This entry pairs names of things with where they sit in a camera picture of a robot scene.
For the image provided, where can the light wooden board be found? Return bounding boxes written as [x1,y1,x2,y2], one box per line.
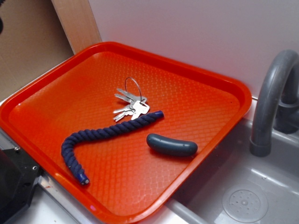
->
[52,0,102,54]

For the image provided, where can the brown cardboard panel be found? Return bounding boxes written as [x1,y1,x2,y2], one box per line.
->
[0,0,73,100]

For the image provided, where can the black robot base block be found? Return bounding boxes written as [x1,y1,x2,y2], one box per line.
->
[0,148,41,224]

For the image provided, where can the silver keys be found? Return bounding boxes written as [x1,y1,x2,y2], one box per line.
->
[113,77,150,122]

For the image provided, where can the grey plastic sink basin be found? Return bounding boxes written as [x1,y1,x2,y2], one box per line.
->
[167,119,299,224]

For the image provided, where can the dark blue twisted rope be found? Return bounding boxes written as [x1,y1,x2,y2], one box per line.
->
[61,110,164,186]

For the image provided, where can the grey sausage-shaped toy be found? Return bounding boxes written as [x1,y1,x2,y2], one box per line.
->
[146,133,198,157]

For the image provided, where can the grey curved faucet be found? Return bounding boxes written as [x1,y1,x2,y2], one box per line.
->
[249,49,299,157]

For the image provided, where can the orange plastic tray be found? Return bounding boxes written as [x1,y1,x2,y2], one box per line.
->
[0,42,251,224]

